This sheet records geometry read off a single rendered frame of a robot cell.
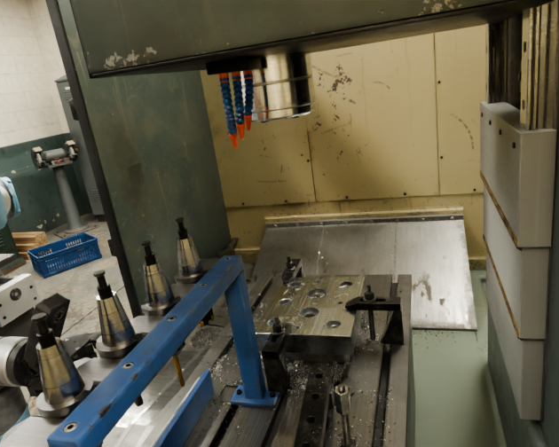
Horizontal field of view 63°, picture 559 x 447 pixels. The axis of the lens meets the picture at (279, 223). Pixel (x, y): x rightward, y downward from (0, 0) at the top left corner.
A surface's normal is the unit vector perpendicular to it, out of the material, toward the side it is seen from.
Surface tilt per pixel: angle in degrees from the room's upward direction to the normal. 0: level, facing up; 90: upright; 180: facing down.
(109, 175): 90
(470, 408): 0
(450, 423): 0
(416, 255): 24
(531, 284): 90
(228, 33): 90
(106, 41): 90
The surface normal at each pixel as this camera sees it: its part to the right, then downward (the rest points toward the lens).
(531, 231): -0.28, 0.33
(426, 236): -0.24, -0.72
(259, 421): -0.15, -0.94
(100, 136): 0.95, -0.04
